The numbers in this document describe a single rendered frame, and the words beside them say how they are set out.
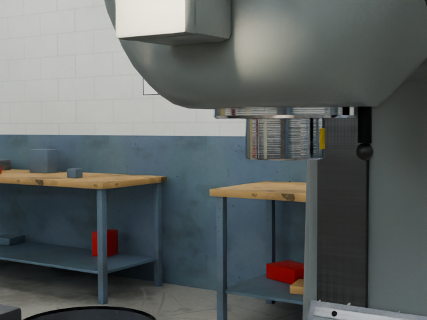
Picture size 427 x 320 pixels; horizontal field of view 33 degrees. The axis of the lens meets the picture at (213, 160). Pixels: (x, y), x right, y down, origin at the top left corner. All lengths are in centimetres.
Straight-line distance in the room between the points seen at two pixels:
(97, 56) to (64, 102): 56
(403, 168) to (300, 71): 46
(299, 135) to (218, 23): 10
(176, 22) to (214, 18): 2
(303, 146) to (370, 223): 41
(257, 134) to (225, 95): 6
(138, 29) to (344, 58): 10
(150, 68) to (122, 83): 565
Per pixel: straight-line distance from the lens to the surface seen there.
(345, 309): 83
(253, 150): 41
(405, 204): 80
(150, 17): 32
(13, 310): 73
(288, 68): 34
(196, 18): 32
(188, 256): 570
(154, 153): 580
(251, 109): 39
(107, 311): 269
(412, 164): 79
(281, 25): 33
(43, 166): 621
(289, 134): 40
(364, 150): 40
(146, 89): 587
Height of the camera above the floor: 130
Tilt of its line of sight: 3 degrees down
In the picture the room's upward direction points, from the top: straight up
